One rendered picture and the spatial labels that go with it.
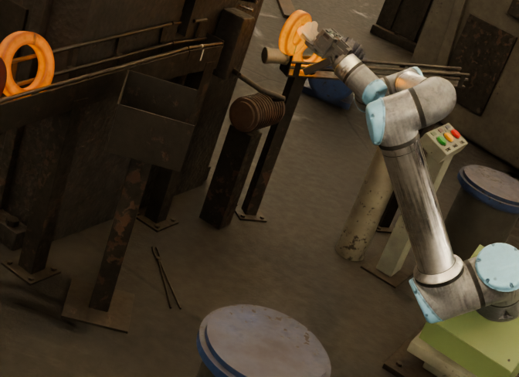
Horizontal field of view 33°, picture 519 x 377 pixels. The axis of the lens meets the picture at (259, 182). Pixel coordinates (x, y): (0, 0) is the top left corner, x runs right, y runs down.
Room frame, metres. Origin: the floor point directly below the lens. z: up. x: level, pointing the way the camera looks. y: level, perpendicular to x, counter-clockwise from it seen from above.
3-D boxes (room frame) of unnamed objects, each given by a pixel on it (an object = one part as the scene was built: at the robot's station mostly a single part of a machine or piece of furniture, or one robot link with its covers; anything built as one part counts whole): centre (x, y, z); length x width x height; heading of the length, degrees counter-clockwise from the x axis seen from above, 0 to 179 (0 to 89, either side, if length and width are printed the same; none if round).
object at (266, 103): (3.00, 0.10, 0.27); 0.22 x 0.13 x 0.53; 155
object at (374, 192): (3.10, -0.43, 0.26); 0.12 x 0.12 x 0.52
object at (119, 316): (2.16, 0.33, 0.36); 0.26 x 0.20 x 0.72; 10
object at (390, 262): (3.07, -0.60, 0.31); 0.24 x 0.16 x 0.62; 155
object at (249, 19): (2.97, 0.27, 0.68); 0.11 x 0.08 x 0.24; 65
